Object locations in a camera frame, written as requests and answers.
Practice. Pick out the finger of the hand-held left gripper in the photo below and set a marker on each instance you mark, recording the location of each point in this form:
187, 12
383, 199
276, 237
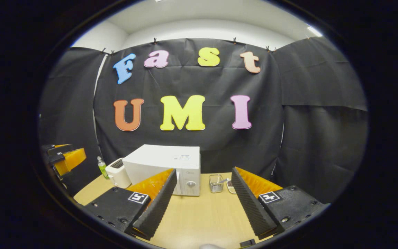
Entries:
55, 148
71, 159

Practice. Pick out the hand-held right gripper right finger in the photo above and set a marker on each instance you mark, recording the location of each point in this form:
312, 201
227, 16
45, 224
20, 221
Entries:
251, 207

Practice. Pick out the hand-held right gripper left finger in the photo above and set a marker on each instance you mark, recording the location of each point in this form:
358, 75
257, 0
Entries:
157, 211

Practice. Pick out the white microwave oven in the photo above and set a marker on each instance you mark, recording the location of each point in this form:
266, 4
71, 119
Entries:
157, 159

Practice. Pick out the white divided bean dish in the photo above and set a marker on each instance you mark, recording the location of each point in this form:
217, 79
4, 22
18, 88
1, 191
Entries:
231, 188

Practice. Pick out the green drink bottle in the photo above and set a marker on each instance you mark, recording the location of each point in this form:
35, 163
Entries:
102, 168

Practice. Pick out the white toaster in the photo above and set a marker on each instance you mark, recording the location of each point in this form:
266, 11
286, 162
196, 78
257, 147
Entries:
119, 176

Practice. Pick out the black backdrop cloth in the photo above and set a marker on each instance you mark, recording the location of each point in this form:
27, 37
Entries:
202, 86

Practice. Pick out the ceiling light panel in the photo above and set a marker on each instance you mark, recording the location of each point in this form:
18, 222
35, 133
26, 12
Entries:
315, 31

